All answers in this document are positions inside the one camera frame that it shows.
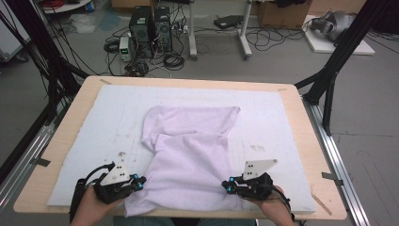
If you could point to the grey tape strip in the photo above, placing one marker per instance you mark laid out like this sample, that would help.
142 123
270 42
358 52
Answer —
331 177

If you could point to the white foam mat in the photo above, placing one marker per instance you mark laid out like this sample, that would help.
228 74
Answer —
109 109

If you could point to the black flat box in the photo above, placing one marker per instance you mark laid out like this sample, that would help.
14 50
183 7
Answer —
228 22

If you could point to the round white table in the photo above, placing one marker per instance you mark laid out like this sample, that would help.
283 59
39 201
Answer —
72 7

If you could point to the lilac towel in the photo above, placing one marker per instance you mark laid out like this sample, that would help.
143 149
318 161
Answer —
188 163

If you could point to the teal sheet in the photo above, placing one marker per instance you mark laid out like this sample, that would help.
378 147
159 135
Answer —
109 21

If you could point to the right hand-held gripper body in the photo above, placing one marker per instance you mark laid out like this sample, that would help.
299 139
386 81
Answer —
255 185

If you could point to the white power supply unit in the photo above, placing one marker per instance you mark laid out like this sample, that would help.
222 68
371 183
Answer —
125 48

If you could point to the white floor board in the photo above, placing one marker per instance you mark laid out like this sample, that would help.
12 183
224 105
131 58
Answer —
320 45

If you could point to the black computer tower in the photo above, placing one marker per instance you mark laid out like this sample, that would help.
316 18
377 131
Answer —
141 31
163 29

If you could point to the cardboard box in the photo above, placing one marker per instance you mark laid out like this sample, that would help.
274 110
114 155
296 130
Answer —
282 17

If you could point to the aluminium rail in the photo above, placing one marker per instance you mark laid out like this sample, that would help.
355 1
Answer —
31 147
338 169

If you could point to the person's left hand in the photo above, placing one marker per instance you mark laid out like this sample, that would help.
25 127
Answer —
94 207

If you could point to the black tape strip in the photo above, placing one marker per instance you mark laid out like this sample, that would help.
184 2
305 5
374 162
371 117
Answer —
42 162

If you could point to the person's right hand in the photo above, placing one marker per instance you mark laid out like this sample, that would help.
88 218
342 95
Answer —
273 207

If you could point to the clear plastic bag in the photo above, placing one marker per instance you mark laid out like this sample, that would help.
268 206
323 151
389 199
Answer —
83 23

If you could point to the white cabinet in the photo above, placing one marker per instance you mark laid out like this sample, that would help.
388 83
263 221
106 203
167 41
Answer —
11 37

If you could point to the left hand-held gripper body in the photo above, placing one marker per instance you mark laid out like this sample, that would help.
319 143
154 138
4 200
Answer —
114 175

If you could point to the white desk frame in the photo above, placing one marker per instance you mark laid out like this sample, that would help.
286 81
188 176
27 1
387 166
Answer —
192 31

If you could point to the grey headset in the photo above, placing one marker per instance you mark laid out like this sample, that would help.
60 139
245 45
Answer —
337 22

